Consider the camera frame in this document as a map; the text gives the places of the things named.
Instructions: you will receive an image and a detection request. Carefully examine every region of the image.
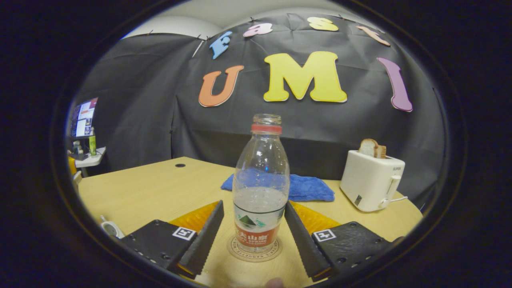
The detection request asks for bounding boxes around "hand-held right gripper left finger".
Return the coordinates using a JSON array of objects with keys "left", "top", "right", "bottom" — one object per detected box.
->
[{"left": 120, "top": 200, "right": 224, "bottom": 280}]

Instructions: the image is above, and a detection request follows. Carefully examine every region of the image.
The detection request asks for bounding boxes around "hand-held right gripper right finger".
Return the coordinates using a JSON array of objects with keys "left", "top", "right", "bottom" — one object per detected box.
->
[{"left": 285, "top": 200, "right": 402, "bottom": 282}]

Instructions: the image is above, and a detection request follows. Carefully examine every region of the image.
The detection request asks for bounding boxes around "round wooden coaster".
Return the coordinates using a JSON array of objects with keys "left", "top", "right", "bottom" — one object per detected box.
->
[{"left": 227, "top": 234, "right": 283, "bottom": 262}]

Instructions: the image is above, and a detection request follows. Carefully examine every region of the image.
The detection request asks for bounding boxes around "clear plastic water bottle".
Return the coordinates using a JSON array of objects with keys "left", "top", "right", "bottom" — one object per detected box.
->
[{"left": 232, "top": 114, "right": 290, "bottom": 253}]

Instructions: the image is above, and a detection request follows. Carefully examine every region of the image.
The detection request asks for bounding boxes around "white teacup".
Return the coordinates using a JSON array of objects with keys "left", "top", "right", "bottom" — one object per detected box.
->
[{"left": 100, "top": 216, "right": 125, "bottom": 240}]

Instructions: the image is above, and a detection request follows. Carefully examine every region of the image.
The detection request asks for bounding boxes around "blue folded towel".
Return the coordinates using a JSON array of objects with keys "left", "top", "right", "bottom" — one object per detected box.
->
[{"left": 221, "top": 168, "right": 335, "bottom": 202}]

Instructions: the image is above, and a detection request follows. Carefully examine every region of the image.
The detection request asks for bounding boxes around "white toaster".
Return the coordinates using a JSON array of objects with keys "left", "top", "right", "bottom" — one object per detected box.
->
[{"left": 340, "top": 150, "right": 405, "bottom": 212}]

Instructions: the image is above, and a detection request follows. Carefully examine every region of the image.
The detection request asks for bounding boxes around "bread slice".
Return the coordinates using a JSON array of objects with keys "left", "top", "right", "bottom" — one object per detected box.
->
[{"left": 358, "top": 138, "right": 387, "bottom": 158}]

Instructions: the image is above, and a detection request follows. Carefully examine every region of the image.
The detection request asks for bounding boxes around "black backdrop cloth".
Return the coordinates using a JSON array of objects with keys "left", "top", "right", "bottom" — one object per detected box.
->
[{"left": 76, "top": 12, "right": 446, "bottom": 208}]

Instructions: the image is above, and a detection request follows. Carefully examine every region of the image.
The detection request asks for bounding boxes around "white side table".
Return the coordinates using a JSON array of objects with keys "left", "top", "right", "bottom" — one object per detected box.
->
[{"left": 74, "top": 147, "right": 106, "bottom": 168}]

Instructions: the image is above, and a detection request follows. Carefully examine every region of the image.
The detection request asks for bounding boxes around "computer monitor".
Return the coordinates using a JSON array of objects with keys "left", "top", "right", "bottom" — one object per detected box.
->
[{"left": 71, "top": 97, "right": 98, "bottom": 138}]

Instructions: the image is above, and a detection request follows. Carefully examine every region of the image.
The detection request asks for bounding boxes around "white toaster cable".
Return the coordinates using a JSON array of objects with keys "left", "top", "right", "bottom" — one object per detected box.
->
[{"left": 378, "top": 196, "right": 408, "bottom": 208}]

